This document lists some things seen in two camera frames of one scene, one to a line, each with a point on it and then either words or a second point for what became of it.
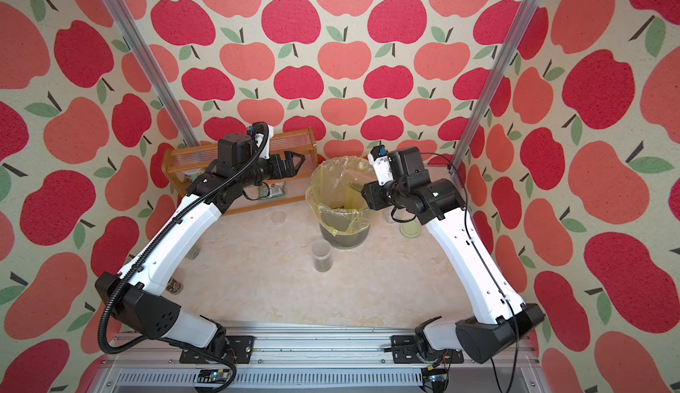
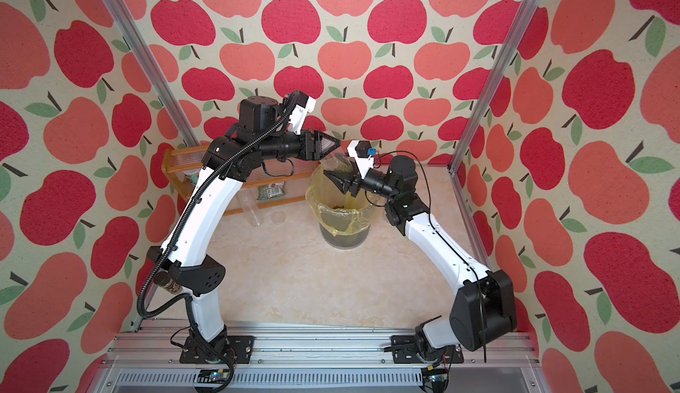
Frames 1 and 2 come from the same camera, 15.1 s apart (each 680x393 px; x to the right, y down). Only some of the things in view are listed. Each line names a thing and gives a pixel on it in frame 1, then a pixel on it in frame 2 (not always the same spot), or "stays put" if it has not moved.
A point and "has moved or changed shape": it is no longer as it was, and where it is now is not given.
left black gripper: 291,169 -> 314,150
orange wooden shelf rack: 183,165 stays put
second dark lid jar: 174,287 stays put
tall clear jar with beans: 358,178 has moved or changed shape
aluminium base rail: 331,358 stays put
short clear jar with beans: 321,253 -> 338,161
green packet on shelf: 275,189 stays put
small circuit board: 214,376 stays put
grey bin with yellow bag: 342,214 stays put
